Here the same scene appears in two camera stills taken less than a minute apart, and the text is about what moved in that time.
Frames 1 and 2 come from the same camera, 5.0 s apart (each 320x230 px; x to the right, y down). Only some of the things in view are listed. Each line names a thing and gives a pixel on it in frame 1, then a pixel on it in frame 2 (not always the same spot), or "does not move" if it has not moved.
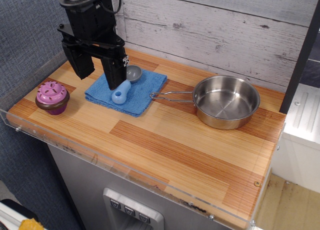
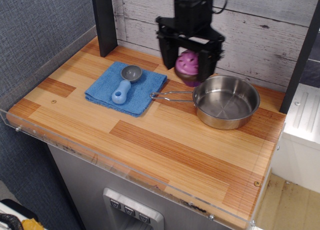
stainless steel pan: (221, 102) does not move
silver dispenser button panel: (127, 213) does not move
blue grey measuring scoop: (133, 73) does not move
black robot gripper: (93, 31) -> (192, 27)
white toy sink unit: (297, 158) does not move
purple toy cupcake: (52, 96) -> (187, 67)
